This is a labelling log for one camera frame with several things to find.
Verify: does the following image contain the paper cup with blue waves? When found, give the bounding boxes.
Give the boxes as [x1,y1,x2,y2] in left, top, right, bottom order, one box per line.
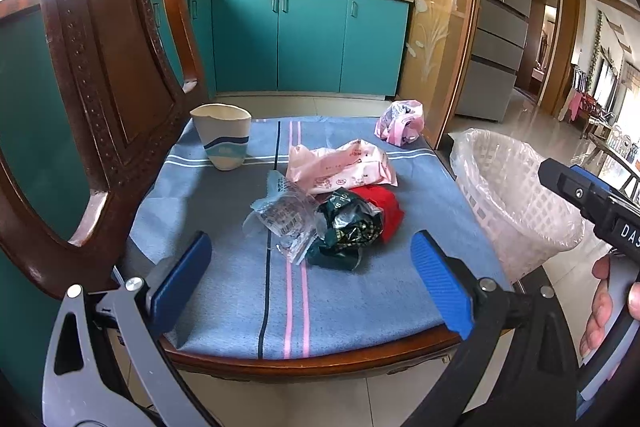
[190,103,252,171]

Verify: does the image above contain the clear printed plastic wrapper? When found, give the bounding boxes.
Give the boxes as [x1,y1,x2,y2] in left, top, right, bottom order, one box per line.
[242,170,326,265]

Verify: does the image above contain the teal kitchen cabinets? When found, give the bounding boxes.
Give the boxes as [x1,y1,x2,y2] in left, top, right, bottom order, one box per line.
[0,0,414,358]

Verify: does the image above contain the person right hand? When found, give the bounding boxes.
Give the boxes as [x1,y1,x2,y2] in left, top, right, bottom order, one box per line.
[579,256,613,358]

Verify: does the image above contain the pink tissue pack wrapper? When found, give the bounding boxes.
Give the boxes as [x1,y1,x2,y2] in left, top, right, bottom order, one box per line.
[374,100,424,147]

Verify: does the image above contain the red plastic bag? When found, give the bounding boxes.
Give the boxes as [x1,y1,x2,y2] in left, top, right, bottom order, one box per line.
[352,185,405,243]

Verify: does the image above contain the dark green foil bag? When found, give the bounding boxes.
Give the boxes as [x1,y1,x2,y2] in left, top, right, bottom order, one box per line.
[306,188,383,272]

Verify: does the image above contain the white plastic trash basket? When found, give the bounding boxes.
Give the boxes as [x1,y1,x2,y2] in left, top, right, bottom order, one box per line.
[450,129,585,283]

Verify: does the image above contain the blue striped seat cloth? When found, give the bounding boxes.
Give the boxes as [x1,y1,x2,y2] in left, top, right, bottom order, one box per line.
[130,117,508,360]

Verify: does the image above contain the grey refrigerator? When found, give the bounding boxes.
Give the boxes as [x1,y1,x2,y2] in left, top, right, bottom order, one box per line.
[456,0,532,121]

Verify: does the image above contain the large pink printed bag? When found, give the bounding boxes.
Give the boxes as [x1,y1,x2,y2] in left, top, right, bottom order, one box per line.
[285,139,398,195]

